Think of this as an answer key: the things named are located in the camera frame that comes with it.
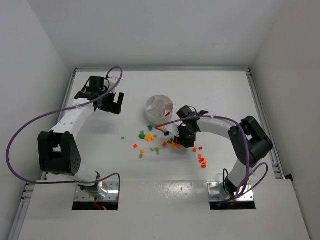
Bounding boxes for white round divided container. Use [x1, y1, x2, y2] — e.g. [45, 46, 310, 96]
[144, 95, 174, 125]

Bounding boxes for yellow orange lego cluster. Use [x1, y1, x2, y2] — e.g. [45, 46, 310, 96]
[144, 134, 155, 142]

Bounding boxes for purple cable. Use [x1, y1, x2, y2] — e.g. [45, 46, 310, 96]
[154, 115, 270, 202]
[5, 66, 124, 186]

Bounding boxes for orange lego stack right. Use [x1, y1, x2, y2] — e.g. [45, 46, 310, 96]
[198, 154, 207, 169]

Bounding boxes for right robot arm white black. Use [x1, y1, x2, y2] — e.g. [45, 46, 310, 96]
[174, 105, 273, 197]

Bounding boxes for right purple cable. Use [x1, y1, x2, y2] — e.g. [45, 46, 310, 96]
[154, 115, 270, 202]

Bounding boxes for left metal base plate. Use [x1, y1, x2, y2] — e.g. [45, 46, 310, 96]
[74, 181, 120, 202]

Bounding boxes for metal base plate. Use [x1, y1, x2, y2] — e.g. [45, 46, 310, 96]
[207, 181, 255, 202]
[74, 181, 120, 202]

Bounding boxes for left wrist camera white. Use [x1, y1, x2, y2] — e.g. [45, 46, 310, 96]
[107, 76, 119, 88]

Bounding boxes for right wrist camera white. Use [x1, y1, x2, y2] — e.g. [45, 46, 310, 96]
[163, 123, 179, 137]

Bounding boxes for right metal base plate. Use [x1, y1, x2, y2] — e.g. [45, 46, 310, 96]
[207, 181, 255, 202]

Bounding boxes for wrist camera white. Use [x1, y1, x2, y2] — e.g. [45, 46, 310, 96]
[107, 76, 119, 88]
[163, 123, 179, 137]

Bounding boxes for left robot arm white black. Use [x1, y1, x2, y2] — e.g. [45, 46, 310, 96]
[37, 76, 125, 198]

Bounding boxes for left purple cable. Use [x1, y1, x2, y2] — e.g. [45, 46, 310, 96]
[5, 66, 124, 186]

